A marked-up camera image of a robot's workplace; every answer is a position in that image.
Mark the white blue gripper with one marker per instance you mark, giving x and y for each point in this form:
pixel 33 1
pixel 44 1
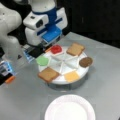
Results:
pixel 46 27

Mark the brown toast slice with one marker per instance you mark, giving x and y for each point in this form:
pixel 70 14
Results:
pixel 75 49
pixel 48 74

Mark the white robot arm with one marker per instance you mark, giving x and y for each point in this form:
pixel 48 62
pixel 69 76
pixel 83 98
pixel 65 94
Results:
pixel 42 5

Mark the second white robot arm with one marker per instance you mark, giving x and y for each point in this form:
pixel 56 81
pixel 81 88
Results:
pixel 9 21

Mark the red tomato slice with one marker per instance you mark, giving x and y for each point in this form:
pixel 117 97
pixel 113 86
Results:
pixel 56 49

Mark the green lettuce leaf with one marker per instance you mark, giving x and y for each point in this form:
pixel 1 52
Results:
pixel 42 61

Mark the white sectioned round tray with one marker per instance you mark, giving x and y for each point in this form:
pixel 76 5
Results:
pixel 64 63

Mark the brown meat patty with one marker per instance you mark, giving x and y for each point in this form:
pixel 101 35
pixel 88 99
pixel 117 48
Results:
pixel 85 62

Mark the yellow cheese slice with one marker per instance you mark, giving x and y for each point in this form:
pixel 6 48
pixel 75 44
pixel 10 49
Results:
pixel 71 76

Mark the orange block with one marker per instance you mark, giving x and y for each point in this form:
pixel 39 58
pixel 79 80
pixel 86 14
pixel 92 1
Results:
pixel 10 79

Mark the white paper plate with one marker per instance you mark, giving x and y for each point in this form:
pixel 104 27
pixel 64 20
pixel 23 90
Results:
pixel 70 107

